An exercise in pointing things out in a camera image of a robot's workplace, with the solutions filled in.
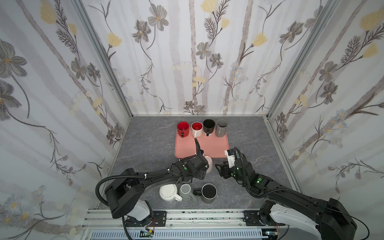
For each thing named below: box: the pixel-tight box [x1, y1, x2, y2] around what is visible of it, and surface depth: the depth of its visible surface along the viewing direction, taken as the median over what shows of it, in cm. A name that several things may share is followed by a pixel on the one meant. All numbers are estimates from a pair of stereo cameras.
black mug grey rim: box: [193, 183, 218, 204], surface depth 77 cm
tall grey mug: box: [215, 119, 229, 138], surface depth 103 cm
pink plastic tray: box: [174, 127, 230, 159], surface depth 106 cm
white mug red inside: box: [191, 121, 204, 138], surface depth 106 cm
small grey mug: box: [179, 183, 197, 202], surface depth 76 cm
